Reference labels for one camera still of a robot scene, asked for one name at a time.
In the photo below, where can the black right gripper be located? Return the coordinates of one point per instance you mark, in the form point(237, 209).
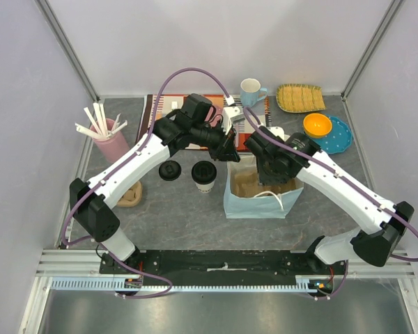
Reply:
point(274, 175)

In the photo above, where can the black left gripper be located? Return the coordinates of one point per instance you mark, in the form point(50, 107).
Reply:
point(226, 151)

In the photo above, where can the black coffee cup lid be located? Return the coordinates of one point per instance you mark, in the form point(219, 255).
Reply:
point(204, 172)

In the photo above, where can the white paper cup stack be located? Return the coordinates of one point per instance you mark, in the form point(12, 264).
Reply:
point(278, 132)

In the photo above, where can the brown cardboard cup carrier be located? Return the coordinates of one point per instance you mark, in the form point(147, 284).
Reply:
point(245, 185)

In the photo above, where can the blue white paper bag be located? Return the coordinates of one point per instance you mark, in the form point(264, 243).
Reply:
point(273, 201)

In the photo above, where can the white paper coffee cup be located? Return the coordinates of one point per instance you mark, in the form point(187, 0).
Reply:
point(205, 184)

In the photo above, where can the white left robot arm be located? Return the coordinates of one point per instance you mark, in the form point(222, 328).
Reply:
point(92, 201)

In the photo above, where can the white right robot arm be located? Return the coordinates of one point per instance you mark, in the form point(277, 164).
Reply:
point(378, 232)

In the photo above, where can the yellow bowl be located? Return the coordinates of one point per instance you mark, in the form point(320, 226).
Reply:
point(317, 125)

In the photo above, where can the light blue mug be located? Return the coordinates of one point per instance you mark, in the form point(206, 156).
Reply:
point(251, 92)

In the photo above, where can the blue polka dot plate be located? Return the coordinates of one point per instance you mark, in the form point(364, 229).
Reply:
point(338, 140)

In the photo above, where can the yellow woven tray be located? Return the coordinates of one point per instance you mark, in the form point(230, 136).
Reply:
point(300, 98)

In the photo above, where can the pink straw holder cup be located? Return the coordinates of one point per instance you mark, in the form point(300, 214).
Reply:
point(113, 148)

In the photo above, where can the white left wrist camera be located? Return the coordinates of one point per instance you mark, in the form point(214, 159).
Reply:
point(230, 115)

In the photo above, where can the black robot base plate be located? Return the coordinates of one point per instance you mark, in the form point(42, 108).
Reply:
point(225, 268)

